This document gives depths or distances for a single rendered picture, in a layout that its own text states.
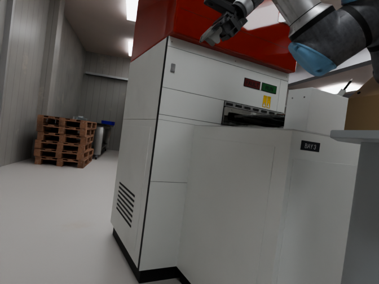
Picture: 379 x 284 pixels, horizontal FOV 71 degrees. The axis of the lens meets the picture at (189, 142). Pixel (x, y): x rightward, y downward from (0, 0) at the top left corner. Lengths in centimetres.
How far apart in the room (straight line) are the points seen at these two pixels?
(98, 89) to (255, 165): 844
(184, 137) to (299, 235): 70
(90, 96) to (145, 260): 806
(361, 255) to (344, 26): 54
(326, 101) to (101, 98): 848
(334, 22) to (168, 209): 104
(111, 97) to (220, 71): 780
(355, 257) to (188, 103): 93
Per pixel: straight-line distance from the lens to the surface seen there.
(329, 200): 105
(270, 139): 93
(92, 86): 923
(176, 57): 135
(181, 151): 134
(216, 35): 107
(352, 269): 84
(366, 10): 77
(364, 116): 81
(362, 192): 80
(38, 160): 495
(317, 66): 73
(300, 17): 75
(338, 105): 104
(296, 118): 95
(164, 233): 141
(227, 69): 149
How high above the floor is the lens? 76
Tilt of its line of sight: 1 degrees down
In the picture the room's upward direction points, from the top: 7 degrees clockwise
